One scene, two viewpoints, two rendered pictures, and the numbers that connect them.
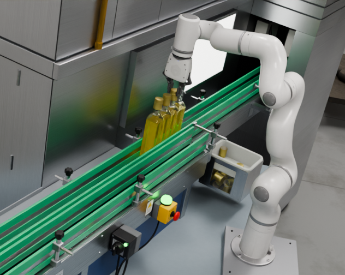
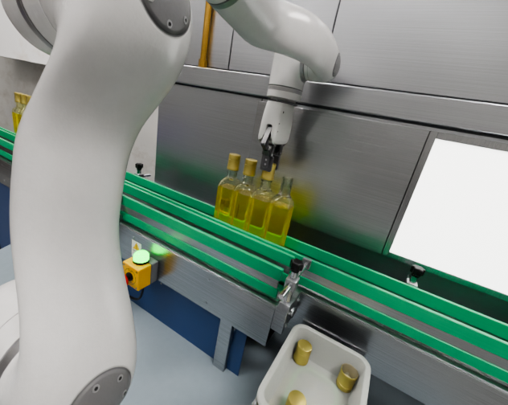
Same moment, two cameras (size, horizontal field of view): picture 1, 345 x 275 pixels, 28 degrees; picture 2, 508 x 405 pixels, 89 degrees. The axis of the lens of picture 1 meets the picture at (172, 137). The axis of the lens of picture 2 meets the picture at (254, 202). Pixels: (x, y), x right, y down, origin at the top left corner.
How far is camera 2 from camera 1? 2.81 m
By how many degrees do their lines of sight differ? 81
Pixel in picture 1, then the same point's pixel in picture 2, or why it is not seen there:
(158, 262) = not seen: hidden behind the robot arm
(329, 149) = not seen: outside the picture
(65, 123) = (173, 137)
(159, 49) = (308, 120)
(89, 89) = (199, 118)
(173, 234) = (174, 351)
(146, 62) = not seen: hidden behind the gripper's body
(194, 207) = (249, 391)
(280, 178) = (2, 312)
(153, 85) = (296, 176)
